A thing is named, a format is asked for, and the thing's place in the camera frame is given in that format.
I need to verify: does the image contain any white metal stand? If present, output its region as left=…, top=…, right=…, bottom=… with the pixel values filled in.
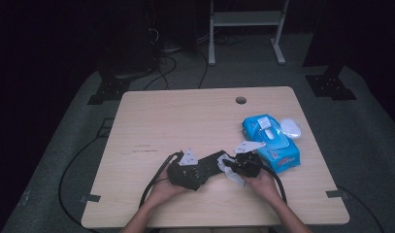
left=208, top=0, right=290, bottom=67

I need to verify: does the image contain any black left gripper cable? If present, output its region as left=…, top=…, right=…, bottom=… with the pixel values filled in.
left=139, top=150, right=183, bottom=209

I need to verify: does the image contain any black stand base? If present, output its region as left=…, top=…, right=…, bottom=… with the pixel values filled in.
left=305, top=66, right=358, bottom=101
left=87, top=77, right=132, bottom=106

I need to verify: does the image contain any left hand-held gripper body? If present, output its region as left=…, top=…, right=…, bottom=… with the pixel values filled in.
left=167, top=149, right=204, bottom=192

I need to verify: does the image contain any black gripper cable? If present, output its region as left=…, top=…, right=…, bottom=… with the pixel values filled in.
left=258, top=164, right=288, bottom=206
left=139, top=150, right=183, bottom=209

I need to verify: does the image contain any black floor cable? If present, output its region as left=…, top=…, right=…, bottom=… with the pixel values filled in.
left=337, top=185, right=386, bottom=233
left=143, top=48, right=210, bottom=91
left=57, top=117, right=122, bottom=233

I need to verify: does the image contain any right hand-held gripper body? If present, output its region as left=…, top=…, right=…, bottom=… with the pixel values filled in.
left=233, top=140, right=267, bottom=179

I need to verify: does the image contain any person's left hand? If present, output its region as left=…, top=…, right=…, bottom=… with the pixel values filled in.
left=149, top=168, right=190, bottom=203

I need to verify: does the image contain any white oval object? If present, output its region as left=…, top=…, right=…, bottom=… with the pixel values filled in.
left=279, top=117, right=303, bottom=140

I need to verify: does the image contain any white wet wipe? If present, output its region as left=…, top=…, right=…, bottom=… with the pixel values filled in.
left=216, top=153, right=247, bottom=188

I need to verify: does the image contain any blue wet wipes pack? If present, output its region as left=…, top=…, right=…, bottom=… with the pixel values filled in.
left=242, top=114, right=302, bottom=175

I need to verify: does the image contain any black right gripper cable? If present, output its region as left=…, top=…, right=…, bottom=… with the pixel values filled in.
left=258, top=164, right=288, bottom=206

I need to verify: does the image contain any grey tape strip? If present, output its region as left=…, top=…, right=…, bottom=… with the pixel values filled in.
left=80, top=193, right=102, bottom=204
left=325, top=188, right=348, bottom=199

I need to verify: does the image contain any person's right hand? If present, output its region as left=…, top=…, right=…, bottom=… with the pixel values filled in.
left=245, top=169, right=279, bottom=203

